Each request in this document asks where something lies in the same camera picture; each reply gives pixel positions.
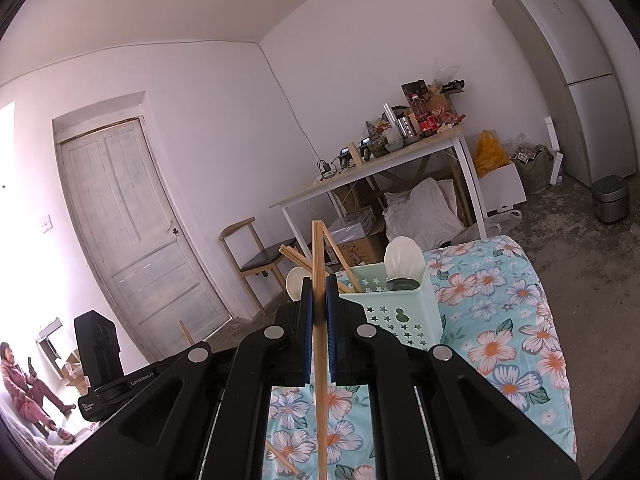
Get white table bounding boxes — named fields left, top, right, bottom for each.
left=269, top=127, right=489, bottom=262

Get long white box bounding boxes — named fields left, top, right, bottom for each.
left=544, top=116, right=566, bottom=186

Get green plastic utensil holder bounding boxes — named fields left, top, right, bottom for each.
left=340, top=262, right=445, bottom=352

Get wooden chair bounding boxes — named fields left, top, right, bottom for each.
left=220, top=217, right=302, bottom=317

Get grey white box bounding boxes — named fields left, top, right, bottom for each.
left=322, top=207, right=377, bottom=241

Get white sack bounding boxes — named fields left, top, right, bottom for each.
left=382, top=177, right=464, bottom=254
left=435, top=177, right=460, bottom=221

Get white shell-shaped spoon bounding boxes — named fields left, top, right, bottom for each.
left=384, top=237, right=426, bottom=281

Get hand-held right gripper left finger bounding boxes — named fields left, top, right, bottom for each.
left=54, top=277, right=315, bottom=480

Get white wooden door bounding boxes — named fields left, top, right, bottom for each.
left=52, top=117, right=234, bottom=357

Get red snack bags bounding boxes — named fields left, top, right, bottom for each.
left=432, top=102, right=466, bottom=129

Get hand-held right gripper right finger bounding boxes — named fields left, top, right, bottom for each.
left=326, top=275, right=583, bottom=480

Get small metal bin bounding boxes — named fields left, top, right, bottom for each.
left=591, top=175, right=630, bottom=225

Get yellow plastic bag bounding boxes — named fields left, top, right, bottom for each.
left=472, top=130, right=511, bottom=179

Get white ceramic spoon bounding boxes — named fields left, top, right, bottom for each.
left=286, top=266, right=307, bottom=306

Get silver refrigerator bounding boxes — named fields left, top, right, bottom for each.
left=492, top=0, right=640, bottom=189

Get brown cardboard boxes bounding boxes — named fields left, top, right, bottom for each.
left=56, top=349, right=92, bottom=397

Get wall cable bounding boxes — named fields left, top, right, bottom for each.
left=259, top=42, right=327, bottom=167

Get dark box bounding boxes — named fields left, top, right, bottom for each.
left=401, top=80, right=429, bottom=104

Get green bag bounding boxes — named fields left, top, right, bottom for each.
left=512, top=145, right=556, bottom=195

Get cardboard box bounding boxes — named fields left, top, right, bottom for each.
left=325, top=232, right=389, bottom=268

